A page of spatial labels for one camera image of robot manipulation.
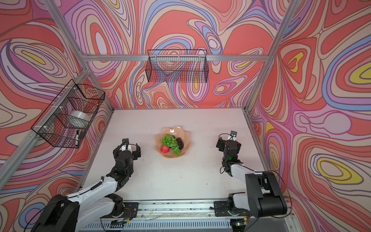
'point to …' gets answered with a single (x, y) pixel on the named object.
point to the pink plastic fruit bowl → (178, 133)
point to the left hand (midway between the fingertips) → (129, 144)
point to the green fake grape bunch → (169, 140)
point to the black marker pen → (77, 138)
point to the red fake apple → (164, 149)
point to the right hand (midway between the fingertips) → (228, 141)
